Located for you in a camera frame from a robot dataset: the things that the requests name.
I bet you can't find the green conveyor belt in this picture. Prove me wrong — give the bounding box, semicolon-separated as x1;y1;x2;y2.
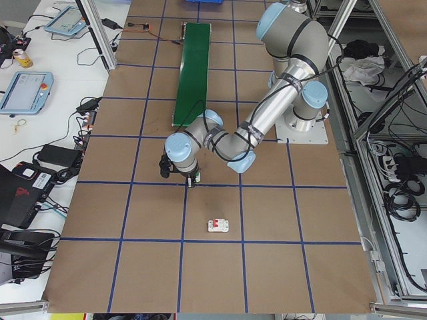
171;21;213;128

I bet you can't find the white power strip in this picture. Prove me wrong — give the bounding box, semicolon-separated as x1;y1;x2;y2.
73;109;97;151

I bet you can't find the large black power brick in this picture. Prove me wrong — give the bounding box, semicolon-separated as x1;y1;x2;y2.
35;143;83;167

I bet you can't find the small red-lit sensor module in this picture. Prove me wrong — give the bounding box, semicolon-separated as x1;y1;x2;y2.
123;28;183;44

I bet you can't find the black desktop device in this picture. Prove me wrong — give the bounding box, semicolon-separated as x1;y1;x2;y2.
0;229;61;284

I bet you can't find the blue grey teach pendant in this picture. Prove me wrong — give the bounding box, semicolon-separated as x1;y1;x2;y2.
0;71;54;117
43;5;87;37

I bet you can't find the white cloth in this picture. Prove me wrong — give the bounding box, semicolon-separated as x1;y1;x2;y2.
343;56;386;86

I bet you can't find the yellow drink can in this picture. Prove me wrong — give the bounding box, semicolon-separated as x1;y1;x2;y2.
12;49;33;69

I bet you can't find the aluminium extrusion bar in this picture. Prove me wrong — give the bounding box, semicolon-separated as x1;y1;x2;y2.
0;299;51;314
369;301;427;314

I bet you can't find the black cloth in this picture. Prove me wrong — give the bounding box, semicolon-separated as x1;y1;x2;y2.
343;39;381;58

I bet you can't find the black electronic device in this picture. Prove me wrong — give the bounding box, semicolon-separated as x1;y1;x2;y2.
0;25;31;67

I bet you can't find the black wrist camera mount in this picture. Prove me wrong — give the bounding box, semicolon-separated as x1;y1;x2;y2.
158;151;174;179

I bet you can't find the white circuit breaker red switch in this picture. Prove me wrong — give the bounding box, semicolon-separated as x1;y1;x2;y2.
206;218;230;233

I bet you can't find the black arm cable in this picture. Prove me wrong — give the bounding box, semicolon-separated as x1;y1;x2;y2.
173;31;346;167

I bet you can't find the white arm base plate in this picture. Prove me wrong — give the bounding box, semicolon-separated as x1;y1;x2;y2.
276;109;330;145

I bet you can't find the V-shaped metal bar frame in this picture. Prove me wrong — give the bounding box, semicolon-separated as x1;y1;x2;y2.
306;0;427;303

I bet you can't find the aluminium extrusion post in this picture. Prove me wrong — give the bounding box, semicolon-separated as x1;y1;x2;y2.
75;0;117;71

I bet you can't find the black cable bundle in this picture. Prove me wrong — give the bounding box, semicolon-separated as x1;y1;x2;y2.
382;179;424;221

